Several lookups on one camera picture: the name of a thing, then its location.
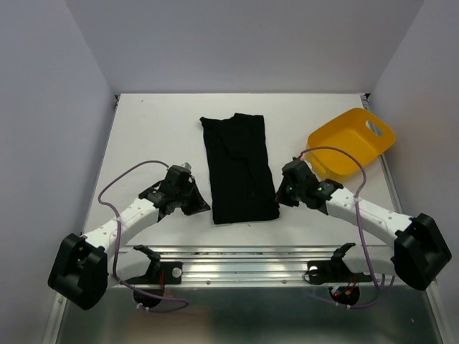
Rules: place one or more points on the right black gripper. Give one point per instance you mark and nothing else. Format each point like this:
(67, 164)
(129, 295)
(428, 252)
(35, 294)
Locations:
(280, 196)

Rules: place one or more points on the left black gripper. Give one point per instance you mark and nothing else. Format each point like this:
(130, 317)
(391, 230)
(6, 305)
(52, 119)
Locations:
(199, 204)

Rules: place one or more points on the black t shirt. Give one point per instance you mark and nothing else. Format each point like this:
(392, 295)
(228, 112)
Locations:
(240, 178)

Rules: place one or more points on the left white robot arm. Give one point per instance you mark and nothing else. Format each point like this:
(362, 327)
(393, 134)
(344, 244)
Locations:
(87, 265)

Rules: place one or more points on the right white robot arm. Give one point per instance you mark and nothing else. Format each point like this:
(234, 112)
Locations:
(413, 248)

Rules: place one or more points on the aluminium mounting rail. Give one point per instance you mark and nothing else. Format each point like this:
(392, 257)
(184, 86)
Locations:
(222, 266)

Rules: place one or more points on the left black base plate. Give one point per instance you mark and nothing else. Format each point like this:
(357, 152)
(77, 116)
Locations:
(160, 273)

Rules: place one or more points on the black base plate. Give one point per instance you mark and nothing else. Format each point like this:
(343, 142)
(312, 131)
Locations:
(160, 273)
(320, 272)

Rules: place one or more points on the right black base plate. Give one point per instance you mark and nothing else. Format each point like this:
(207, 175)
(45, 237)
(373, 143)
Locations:
(320, 272)

